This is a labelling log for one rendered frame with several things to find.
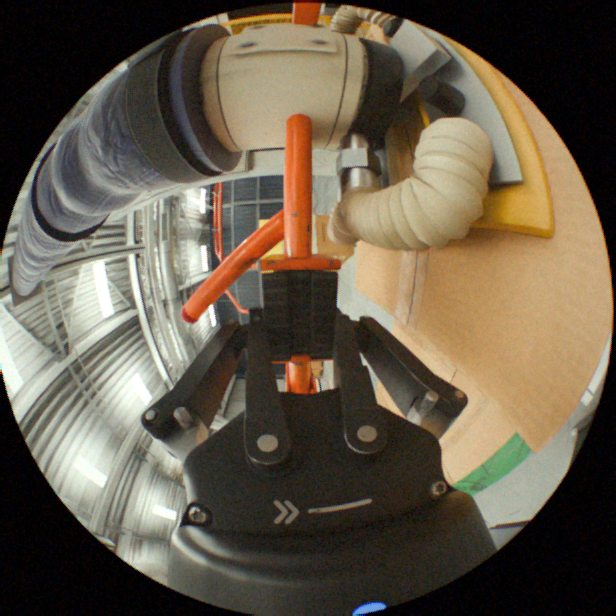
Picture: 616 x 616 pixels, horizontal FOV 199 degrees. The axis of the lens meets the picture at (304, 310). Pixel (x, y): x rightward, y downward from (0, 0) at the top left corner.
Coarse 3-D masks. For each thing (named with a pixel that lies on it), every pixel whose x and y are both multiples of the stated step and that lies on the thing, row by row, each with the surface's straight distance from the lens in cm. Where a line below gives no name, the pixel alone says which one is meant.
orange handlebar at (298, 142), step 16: (304, 16) 24; (288, 128) 17; (304, 128) 17; (288, 144) 16; (304, 144) 16; (288, 160) 15; (304, 160) 15; (288, 176) 14; (304, 176) 14; (288, 192) 14; (304, 192) 14; (288, 208) 14; (304, 208) 13; (288, 224) 13; (304, 224) 13; (288, 240) 13; (304, 240) 13; (288, 256) 13; (304, 256) 13; (288, 368) 22; (304, 368) 17; (288, 384) 20; (304, 384) 18
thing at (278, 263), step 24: (264, 264) 12; (288, 264) 12; (312, 264) 12; (336, 264) 12; (264, 288) 12; (288, 288) 12; (312, 288) 12; (336, 288) 12; (264, 312) 12; (288, 312) 12; (312, 312) 12; (336, 312) 13; (288, 336) 13; (312, 336) 13; (288, 360) 14; (312, 360) 15
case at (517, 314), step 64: (576, 192) 15; (384, 256) 28; (448, 256) 18; (512, 256) 14; (576, 256) 14; (448, 320) 18; (512, 320) 14; (576, 320) 14; (512, 384) 15; (576, 384) 14
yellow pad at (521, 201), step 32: (384, 32) 29; (448, 64) 21; (480, 64) 20; (416, 96) 24; (448, 96) 16; (480, 96) 17; (512, 96) 18; (512, 128) 15; (512, 160) 13; (512, 192) 13; (544, 192) 13; (480, 224) 14; (512, 224) 13; (544, 224) 12
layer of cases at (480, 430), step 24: (408, 336) 112; (432, 360) 97; (456, 384) 88; (480, 408) 83; (456, 432) 95; (480, 432) 86; (504, 432) 81; (456, 456) 99; (480, 456) 90; (456, 480) 105
